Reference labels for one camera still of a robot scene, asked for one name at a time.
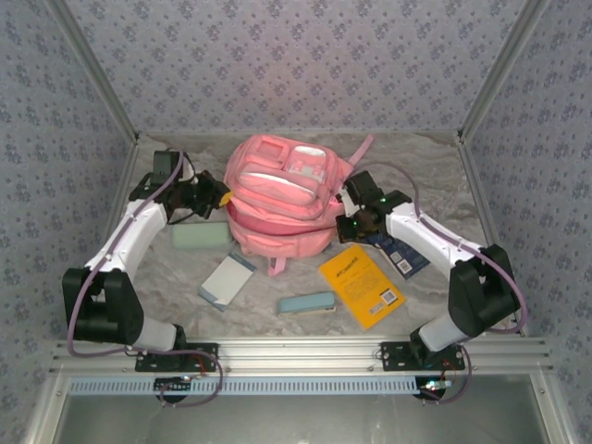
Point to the mint green pencil case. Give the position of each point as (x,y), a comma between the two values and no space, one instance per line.
(199,237)

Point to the pink student backpack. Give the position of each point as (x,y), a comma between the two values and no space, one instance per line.
(277,217)

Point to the navy patterned book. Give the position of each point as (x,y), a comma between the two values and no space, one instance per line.
(407,261)

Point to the yellow book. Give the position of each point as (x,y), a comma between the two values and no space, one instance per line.
(361,282)

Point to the white notebook with blue spine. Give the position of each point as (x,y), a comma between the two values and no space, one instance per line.
(226,282)

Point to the light blue pencil case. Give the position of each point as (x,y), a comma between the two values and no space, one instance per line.
(305,302)

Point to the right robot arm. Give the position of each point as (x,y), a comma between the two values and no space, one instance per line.
(430,236)

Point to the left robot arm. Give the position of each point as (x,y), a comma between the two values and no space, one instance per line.
(125,236)

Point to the small black controller board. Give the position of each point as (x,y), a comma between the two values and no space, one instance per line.
(173,384)
(432,386)

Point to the grey metal panel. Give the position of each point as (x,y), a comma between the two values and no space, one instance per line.
(296,421)

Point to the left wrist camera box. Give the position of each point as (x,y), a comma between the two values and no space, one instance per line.
(190,170)

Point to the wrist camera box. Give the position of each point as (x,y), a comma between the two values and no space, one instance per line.
(343,203)
(190,170)

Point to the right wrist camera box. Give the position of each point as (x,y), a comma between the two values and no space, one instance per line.
(343,203)

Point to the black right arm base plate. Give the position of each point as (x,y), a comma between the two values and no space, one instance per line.
(393,358)

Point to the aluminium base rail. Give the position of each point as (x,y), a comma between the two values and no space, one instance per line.
(296,353)

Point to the aluminium frame post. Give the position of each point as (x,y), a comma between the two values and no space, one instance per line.
(98,69)
(499,69)

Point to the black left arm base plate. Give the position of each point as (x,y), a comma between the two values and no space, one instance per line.
(152,361)

